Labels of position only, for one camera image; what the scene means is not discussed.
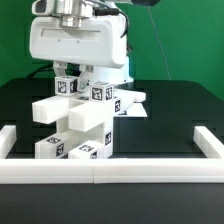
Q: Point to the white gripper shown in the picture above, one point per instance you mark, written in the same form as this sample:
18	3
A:
97	42

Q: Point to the white tagged cube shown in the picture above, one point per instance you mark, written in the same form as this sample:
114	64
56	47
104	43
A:
101	92

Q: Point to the white chair backrest part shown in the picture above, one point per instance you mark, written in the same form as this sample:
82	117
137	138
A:
84	115

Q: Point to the white chair seat part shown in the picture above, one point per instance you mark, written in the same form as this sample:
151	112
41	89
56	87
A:
101	134

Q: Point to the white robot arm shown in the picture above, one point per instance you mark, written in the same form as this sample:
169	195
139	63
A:
71	13

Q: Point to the white sheet with tags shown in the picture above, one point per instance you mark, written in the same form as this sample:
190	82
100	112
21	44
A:
136	110

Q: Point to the white U-shaped border fence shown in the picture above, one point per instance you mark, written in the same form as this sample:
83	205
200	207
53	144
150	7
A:
153	170

